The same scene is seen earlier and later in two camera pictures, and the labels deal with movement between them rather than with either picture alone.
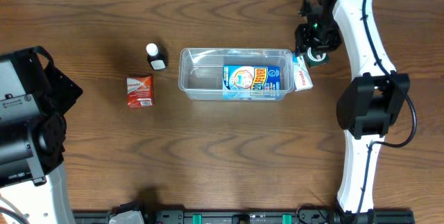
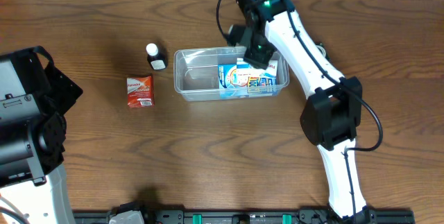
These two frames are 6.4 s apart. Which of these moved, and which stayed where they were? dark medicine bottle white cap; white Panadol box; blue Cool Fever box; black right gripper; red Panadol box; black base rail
Moved: blue Cool Fever box; black right gripper; white Panadol box
Stayed: red Panadol box; dark medicine bottle white cap; black base rail
